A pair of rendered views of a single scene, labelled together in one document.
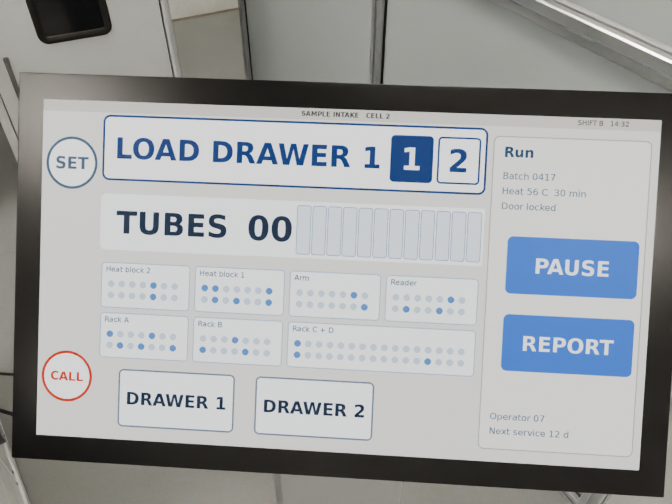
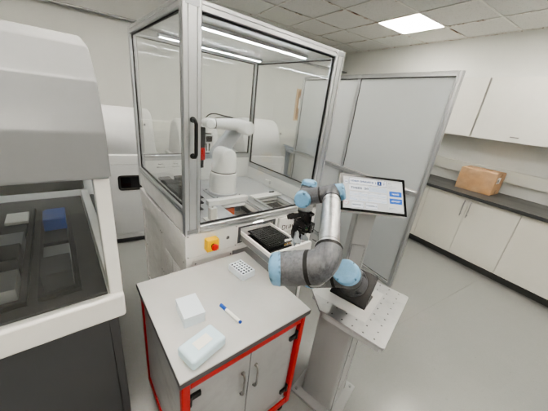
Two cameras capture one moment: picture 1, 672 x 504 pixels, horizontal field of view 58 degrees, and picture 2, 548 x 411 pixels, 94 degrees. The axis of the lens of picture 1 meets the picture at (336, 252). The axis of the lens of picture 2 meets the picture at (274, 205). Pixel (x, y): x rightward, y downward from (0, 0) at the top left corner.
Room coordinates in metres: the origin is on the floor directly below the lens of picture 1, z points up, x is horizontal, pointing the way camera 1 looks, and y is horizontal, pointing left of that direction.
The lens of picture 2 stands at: (-1.52, 0.92, 1.63)
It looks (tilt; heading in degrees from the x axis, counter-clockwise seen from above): 21 degrees down; 355
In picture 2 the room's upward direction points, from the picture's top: 7 degrees clockwise
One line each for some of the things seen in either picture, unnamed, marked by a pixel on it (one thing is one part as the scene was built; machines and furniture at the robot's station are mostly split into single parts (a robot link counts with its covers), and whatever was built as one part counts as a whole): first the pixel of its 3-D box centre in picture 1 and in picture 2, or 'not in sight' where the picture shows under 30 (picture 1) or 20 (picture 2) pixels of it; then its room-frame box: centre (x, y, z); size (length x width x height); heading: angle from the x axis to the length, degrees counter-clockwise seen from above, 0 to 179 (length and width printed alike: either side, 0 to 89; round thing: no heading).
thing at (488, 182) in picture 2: not in sight; (479, 179); (1.60, -2.00, 1.04); 0.41 x 0.32 x 0.28; 28
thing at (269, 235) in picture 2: not in sight; (269, 240); (-0.14, 0.80, 0.87); 0.22 x 0.18 x 0.06; 36
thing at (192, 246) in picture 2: not in sight; (226, 204); (0.37, 1.13, 0.87); 1.02 x 0.95 x 0.14; 126
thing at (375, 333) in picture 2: not in sight; (351, 304); (-0.47, 0.36, 0.70); 0.45 x 0.44 x 0.12; 48
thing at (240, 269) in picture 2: not in sight; (241, 269); (-0.34, 0.95, 0.78); 0.12 x 0.08 x 0.04; 43
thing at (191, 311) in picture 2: not in sight; (190, 310); (-0.66, 1.15, 0.79); 0.13 x 0.09 x 0.05; 32
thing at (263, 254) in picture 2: not in sight; (268, 240); (-0.14, 0.81, 0.86); 0.40 x 0.26 x 0.06; 36
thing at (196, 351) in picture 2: not in sight; (202, 345); (-0.82, 1.06, 0.78); 0.15 x 0.10 x 0.04; 140
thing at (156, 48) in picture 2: not in sight; (156, 112); (0.08, 1.52, 1.52); 0.87 x 0.01 x 0.86; 36
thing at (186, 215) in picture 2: not in sight; (230, 125); (0.37, 1.13, 1.47); 1.02 x 0.95 x 1.05; 126
